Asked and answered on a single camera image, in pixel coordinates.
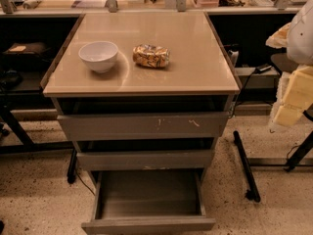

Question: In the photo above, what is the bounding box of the grey bottom drawer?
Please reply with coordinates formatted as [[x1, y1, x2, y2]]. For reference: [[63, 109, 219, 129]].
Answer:
[[81, 169, 215, 235]]

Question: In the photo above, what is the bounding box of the grey drawer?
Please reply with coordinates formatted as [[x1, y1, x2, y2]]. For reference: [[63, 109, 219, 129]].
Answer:
[[74, 137, 216, 170], [52, 95, 235, 142], [81, 169, 215, 235]]

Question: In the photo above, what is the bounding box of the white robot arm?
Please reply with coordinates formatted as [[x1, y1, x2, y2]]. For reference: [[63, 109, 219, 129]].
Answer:
[[266, 0, 313, 129]]

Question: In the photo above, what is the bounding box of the grey top drawer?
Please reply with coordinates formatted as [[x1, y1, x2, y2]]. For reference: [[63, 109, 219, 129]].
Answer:
[[52, 95, 235, 142]]

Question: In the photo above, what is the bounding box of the grey middle drawer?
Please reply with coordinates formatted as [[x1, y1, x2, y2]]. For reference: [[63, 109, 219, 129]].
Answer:
[[74, 137, 216, 170]]

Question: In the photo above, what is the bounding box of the grey drawer cabinet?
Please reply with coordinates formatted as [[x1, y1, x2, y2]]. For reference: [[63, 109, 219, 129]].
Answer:
[[44, 12, 241, 174]]

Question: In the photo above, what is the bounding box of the black side table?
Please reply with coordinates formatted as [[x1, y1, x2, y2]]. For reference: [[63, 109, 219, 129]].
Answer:
[[271, 53, 297, 73]]

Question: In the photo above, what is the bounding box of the black power adapter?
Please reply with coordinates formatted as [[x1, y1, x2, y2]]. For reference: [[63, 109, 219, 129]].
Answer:
[[255, 64, 271, 73]]

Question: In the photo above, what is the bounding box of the gold foil snack bag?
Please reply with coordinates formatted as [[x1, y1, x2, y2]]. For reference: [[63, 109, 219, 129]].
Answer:
[[133, 44, 170, 69]]

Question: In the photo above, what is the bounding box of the white bowl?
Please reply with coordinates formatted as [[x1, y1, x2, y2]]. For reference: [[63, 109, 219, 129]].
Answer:
[[78, 41, 118, 73]]

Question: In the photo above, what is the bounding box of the black left desk frame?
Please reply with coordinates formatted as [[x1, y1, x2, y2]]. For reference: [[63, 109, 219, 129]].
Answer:
[[0, 95, 76, 184]]

